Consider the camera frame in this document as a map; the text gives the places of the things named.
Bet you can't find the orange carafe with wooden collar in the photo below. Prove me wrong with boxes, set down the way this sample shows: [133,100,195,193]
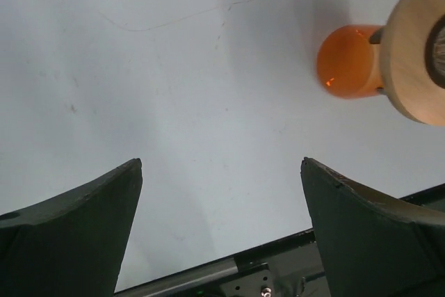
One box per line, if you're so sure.
[316,0,444,126]

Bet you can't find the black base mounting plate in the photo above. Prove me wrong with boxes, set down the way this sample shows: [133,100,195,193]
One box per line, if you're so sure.
[114,182,445,297]

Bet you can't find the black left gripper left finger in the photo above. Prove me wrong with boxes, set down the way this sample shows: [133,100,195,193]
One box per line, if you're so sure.
[1,159,143,296]

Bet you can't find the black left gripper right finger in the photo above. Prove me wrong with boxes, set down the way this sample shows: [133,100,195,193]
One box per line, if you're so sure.
[301,158,444,296]

